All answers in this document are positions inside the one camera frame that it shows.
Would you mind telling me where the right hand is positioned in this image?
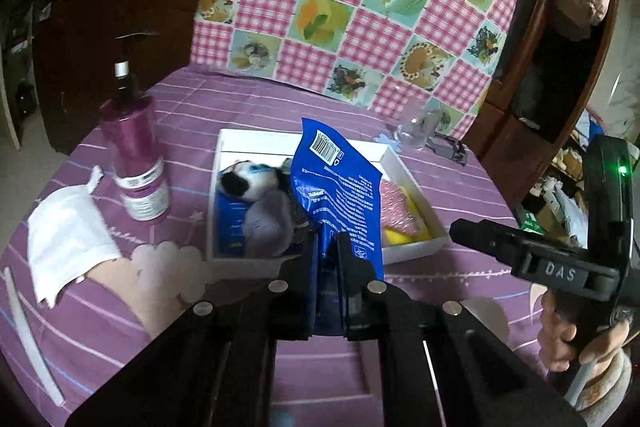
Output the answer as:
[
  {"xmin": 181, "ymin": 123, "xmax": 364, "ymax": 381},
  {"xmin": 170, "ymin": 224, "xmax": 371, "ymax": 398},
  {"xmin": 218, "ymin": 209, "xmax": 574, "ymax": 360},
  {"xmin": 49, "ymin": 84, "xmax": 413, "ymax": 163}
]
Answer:
[{"xmin": 537, "ymin": 291, "xmax": 630, "ymax": 378}]

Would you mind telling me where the pink checkered patchwork chair cover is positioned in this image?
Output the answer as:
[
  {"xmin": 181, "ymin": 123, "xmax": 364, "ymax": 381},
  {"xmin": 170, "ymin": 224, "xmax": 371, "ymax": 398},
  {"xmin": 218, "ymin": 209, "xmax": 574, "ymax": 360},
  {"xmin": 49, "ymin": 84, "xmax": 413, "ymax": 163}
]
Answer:
[{"xmin": 191, "ymin": 0, "xmax": 518, "ymax": 139}]

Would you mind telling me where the black clip tool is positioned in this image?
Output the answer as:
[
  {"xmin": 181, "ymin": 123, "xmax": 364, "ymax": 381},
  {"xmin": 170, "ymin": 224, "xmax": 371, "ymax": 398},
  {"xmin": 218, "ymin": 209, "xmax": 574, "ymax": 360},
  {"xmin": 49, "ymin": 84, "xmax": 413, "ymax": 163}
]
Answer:
[{"xmin": 425, "ymin": 132, "xmax": 468, "ymax": 167}]

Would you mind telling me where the purple spray bottle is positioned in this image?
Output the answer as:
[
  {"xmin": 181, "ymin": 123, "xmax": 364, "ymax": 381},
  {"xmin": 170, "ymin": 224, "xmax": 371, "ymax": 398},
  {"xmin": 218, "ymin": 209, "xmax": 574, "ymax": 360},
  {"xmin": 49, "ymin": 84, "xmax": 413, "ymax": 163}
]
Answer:
[{"xmin": 100, "ymin": 31, "xmax": 170, "ymax": 223}]

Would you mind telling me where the pink glittery sponge cloth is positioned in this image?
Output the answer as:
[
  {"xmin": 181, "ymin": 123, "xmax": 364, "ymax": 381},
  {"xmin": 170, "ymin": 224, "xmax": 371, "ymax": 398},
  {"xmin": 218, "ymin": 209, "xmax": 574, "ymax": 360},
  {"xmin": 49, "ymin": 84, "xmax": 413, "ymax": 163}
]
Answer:
[{"xmin": 380, "ymin": 180, "xmax": 420, "ymax": 236}]

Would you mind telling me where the dark wooden cabinet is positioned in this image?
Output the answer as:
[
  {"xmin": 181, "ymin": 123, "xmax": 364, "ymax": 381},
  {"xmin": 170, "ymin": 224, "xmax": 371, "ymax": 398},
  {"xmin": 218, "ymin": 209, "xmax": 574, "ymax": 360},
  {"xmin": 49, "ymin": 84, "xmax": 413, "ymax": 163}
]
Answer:
[{"xmin": 32, "ymin": 0, "xmax": 198, "ymax": 154}]

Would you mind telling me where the grey checkered cloth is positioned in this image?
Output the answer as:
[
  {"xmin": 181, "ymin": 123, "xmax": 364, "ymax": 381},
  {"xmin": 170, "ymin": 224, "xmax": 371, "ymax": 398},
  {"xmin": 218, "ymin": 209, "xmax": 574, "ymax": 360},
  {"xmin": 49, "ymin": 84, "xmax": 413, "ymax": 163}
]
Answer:
[{"xmin": 279, "ymin": 157, "xmax": 309, "ymax": 230}]

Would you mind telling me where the white plastic strip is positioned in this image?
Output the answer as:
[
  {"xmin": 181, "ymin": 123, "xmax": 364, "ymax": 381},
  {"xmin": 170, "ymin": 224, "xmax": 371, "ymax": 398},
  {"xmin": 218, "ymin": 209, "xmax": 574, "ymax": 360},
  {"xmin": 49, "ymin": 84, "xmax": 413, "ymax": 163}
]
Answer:
[{"xmin": 2, "ymin": 267, "xmax": 65, "ymax": 407}]

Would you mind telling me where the clear drinking glass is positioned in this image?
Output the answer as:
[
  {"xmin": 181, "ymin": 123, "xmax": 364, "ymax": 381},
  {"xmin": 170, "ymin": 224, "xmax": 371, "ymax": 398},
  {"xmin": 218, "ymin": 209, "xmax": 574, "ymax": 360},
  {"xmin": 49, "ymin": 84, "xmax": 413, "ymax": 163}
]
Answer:
[{"xmin": 394, "ymin": 98, "xmax": 442, "ymax": 150}]

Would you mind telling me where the yellow tissue pack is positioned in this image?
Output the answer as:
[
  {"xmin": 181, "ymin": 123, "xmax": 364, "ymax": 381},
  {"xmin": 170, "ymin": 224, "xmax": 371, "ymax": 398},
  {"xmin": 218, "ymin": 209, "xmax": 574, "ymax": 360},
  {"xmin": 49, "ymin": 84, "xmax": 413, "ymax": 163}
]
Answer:
[{"xmin": 381, "ymin": 195, "xmax": 433, "ymax": 246}]

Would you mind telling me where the blue white plastic wrapper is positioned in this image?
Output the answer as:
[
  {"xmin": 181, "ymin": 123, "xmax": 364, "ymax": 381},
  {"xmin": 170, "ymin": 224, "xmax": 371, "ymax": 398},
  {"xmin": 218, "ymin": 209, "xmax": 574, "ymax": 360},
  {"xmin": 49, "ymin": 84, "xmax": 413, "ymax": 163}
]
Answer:
[{"xmin": 216, "ymin": 192, "xmax": 250, "ymax": 258}]

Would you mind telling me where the white panda plush toy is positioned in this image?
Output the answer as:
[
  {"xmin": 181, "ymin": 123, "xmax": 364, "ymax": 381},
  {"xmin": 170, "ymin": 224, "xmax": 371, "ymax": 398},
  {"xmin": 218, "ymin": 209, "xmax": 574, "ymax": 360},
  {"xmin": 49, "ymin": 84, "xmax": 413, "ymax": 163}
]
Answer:
[{"xmin": 217, "ymin": 160, "xmax": 288, "ymax": 202}]

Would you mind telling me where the white face mask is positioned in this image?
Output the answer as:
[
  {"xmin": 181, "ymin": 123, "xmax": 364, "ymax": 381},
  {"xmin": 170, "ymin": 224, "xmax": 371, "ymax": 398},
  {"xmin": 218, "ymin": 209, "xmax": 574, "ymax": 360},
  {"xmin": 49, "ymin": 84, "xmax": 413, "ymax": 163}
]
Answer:
[{"xmin": 27, "ymin": 166, "xmax": 122, "ymax": 308}]

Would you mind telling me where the blue wet wipes pack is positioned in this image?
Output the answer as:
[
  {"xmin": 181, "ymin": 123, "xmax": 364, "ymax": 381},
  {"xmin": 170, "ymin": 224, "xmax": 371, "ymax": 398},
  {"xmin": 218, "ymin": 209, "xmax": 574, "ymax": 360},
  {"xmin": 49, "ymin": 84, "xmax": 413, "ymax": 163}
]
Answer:
[{"xmin": 291, "ymin": 118, "xmax": 384, "ymax": 337}]

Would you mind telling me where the white shallow cardboard box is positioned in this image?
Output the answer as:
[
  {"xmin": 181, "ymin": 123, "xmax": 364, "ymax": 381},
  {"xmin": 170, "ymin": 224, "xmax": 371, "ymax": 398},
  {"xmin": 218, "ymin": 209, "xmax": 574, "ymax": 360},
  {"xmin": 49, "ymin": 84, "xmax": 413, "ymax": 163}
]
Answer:
[{"xmin": 207, "ymin": 119, "xmax": 449, "ymax": 279}]

